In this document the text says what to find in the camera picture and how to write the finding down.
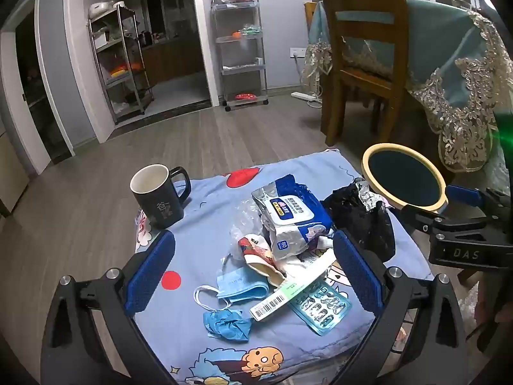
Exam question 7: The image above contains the metal shelf rack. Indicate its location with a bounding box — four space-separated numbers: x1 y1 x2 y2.
87 2 155 125

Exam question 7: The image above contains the red and white snack wrapper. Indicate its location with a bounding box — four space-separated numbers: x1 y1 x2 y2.
237 233 289 287

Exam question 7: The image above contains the blue white wet wipes pack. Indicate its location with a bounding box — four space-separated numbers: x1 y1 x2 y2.
252 174 335 263

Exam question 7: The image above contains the pill blister pack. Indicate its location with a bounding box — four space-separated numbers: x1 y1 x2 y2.
288 281 352 337

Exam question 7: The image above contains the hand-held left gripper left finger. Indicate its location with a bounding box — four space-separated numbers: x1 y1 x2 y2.
40 229 179 385

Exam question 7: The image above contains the brown kitchen cabinet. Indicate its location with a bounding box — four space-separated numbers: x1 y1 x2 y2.
140 36 205 85

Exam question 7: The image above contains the orange plastic item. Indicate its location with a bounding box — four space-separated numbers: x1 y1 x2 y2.
110 63 143 78

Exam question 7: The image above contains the silver foil wrapper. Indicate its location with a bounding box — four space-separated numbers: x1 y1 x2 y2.
355 178 391 211

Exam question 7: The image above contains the wooden chair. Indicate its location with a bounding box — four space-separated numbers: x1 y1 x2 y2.
316 0 410 147

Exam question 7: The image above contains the white power strip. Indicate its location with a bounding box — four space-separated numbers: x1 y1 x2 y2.
290 91 323 107

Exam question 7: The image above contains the black plastic bag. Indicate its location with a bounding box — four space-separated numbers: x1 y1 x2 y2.
323 182 397 263

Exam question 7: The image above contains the white rice cooker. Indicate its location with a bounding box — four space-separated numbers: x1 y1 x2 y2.
89 1 117 19

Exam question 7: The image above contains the white storage trolley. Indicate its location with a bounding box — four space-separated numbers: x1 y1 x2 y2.
210 0 268 112

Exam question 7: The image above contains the blue wastebasket with yellow rim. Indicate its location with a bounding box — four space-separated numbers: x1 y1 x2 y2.
361 143 449 214

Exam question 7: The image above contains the clear plastic wrapper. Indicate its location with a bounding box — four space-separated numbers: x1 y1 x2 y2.
230 198 266 249

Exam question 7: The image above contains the teal lace-trimmed tablecloth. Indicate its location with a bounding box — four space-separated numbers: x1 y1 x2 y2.
302 0 509 193

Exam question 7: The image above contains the blue glove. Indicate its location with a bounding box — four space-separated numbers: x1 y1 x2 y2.
203 308 254 342

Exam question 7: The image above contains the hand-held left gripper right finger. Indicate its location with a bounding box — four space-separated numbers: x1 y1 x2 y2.
332 228 470 385

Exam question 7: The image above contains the long white barcode box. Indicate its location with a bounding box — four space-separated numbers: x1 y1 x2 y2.
250 257 336 322

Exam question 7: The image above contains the blue cartoon printed blanket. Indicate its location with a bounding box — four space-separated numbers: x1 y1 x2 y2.
134 149 435 385

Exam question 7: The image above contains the blue face mask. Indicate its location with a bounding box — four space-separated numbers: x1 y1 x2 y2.
194 267 269 309

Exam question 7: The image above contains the black mug white inside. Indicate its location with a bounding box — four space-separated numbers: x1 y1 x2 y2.
130 164 191 230

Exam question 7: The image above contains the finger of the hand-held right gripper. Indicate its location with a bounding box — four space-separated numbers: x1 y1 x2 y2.
446 184 501 214
400 204 492 238

